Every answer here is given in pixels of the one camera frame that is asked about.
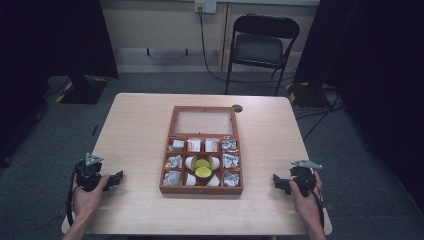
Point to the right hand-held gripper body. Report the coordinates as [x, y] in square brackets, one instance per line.
[302, 176]

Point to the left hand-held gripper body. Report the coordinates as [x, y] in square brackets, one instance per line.
[87, 173]

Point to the person's left hand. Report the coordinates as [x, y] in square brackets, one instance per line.
[87, 200]

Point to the person's right hand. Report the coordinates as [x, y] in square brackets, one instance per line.
[306, 206]

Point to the blue and white packet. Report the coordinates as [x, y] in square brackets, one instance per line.
[232, 179]
[231, 161]
[230, 146]

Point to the silver grey packet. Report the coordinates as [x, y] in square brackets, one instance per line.
[172, 178]
[174, 161]
[176, 145]

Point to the white rounded piece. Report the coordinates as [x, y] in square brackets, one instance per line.
[188, 162]
[216, 162]
[213, 181]
[190, 180]

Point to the orange and white packet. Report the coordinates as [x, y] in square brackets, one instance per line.
[211, 145]
[194, 145]

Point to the wooden compartment box with lid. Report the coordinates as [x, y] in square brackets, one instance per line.
[202, 190]

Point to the black stand base striped tape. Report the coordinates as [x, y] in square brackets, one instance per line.
[83, 90]
[306, 95]

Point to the black folding chair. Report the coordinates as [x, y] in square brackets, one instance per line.
[258, 46]

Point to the black curtain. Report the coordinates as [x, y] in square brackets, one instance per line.
[373, 60]
[50, 40]

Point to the white wall socket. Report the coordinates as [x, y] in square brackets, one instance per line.
[205, 6]

